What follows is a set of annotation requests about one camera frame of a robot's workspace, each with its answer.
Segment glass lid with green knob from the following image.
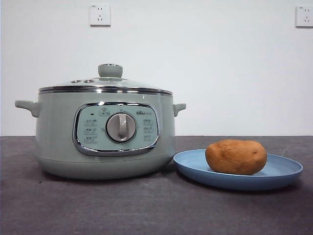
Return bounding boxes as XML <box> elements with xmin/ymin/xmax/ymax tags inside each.
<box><xmin>38</xmin><ymin>63</ymin><xmax>173</xmax><ymax>94</ymax></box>

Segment brown potato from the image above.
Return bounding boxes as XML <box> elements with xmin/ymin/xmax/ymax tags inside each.
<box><xmin>205</xmin><ymin>139</ymin><xmax>268</xmax><ymax>176</ymax></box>

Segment blue round plate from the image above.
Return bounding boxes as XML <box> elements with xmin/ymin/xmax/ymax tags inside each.
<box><xmin>173</xmin><ymin>148</ymin><xmax>304</xmax><ymax>191</ymax></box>

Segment pale green electric steamer pot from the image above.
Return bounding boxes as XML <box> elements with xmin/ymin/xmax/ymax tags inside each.
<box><xmin>14</xmin><ymin>89</ymin><xmax>186</xmax><ymax>181</ymax></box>

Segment white wall socket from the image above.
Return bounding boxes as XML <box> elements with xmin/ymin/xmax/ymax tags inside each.
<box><xmin>295</xmin><ymin>5</ymin><xmax>313</xmax><ymax>28</ymax></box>
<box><xmin>89</xmin><ymin>4</ymin><xmax>111</xmax><ymax>26</ymax></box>

